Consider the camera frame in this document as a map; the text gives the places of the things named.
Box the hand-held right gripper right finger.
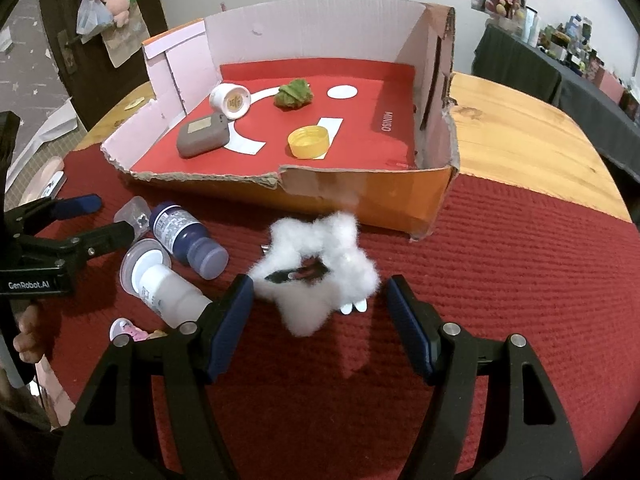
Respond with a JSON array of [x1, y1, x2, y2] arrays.
[[385, 274, 586, 480]]

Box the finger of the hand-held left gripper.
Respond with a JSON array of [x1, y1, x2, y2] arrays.
[[20, 221, 135, 273], [5, 194, 103, 241]]

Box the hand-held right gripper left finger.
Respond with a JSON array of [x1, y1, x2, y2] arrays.
[[52, 273, 256, 480]]

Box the small clear plastic container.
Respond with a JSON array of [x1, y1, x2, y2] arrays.
[[114, 196, 152, 241]]

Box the clear round plastic lid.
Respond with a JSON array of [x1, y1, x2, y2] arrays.
[[119, 238, 173, 306]]

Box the white pill bottle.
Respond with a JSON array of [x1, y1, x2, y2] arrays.
[[132, 263, 213, 323]]

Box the dark blue bottle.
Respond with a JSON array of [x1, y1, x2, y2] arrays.
[[150, 201, 230, 281]]

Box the small doll figure yellow hair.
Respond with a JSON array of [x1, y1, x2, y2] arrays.
[[110, 317, 168, 343]]

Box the white fluffy ring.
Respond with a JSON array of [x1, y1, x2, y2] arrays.
[[248, 211, 381, 337]]

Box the grey square case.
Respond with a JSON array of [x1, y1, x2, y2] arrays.
[[176, 112, 231, 159]]

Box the orange cardboard box red bottom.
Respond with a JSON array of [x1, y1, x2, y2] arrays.
[[100, 0, 460, 241]]

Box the white round jar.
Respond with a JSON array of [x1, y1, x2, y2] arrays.
[[209, 83, 251, 120]]

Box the yellow bottle cap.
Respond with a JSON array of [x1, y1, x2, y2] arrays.
[[287, 126, 331, 160]]

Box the green fluffy scrunchie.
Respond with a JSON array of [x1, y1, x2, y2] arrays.
[[273, 78, 314, 110]]

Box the person's left hand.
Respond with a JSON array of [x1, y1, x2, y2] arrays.
[[12, 304, 48, 365]]

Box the white flat device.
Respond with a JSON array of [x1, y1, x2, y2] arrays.
[[42, 171, 65, 198]]

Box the pink oval case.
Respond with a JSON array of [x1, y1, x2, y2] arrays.
[[22, 156, 66, 206]]

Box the white papers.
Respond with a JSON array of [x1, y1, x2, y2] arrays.
[[0, 97, 78, 176]]

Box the red knitted cloth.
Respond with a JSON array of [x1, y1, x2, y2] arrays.
[[30, 145, 640, 480]]

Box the clear plastic bag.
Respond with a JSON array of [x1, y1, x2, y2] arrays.
[[76, 0, 115, 37]]

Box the dark brown door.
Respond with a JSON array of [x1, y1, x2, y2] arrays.
[[37, 0, 168, 131]]

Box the pale pink plush toy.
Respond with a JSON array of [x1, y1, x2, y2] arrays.
[[106, 0, 132, 26]]

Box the dark grey covered table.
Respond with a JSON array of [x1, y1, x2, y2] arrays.
[[472, 24, 640, 183]]

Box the row of small containers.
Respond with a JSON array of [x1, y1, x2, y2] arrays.
[[520, 7, 640, 121]]

